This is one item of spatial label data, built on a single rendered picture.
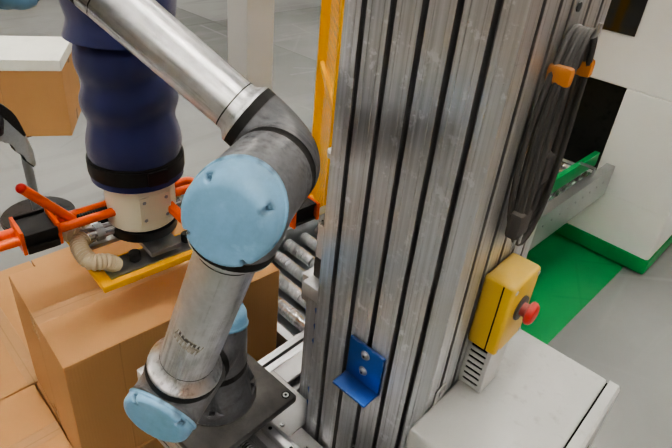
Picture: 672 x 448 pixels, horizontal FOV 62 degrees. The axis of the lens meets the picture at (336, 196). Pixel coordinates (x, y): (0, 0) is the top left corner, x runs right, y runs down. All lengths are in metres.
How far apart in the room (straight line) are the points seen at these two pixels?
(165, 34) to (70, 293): 0.97
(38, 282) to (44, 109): 1.63
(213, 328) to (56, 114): 2.48
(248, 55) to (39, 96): 1.07
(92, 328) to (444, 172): 1.03
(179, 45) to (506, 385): 0.74
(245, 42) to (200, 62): 1.98
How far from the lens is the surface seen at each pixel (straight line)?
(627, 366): 3.14
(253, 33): 2.74
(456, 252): 0.75
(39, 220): 1.44
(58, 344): 1.48
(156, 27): 0.78
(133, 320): 1.50
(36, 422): 1.88
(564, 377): 1.08
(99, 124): 1.33
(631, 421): 2.89
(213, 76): 0.76
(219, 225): 0.63
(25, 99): 3.17
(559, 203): 2.99
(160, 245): 1.46
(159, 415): 0.92
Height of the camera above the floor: 1.96
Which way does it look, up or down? 31 degrees down
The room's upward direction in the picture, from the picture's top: 6 degrees clockwise
